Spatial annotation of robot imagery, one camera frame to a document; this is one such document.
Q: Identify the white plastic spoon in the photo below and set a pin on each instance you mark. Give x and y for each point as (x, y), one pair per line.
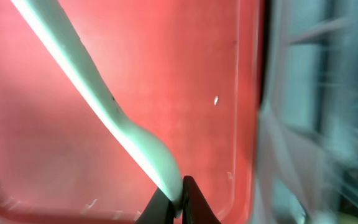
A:
(52, 26)

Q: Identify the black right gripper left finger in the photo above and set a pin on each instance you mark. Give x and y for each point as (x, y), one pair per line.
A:
(159, 210)

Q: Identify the red plastic tray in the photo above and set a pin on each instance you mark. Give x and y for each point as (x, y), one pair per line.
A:
(184, 70)

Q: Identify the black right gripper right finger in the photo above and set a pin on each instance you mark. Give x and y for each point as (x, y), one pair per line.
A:
(196, 209)

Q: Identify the grey dishwasher rack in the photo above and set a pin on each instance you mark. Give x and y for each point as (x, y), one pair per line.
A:
(307, 153)

